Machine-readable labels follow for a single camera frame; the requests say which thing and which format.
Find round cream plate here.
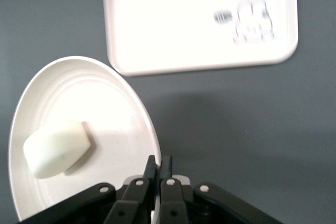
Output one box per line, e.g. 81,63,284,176
7,56,162,222

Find cream tray with rabbit print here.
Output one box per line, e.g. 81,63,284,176
101,0,299,77

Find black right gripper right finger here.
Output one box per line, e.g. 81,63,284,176
159,155,284,224

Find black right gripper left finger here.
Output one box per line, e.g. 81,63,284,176
15,155,157,224

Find white steamed bun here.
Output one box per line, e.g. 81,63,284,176
23,120,92,179

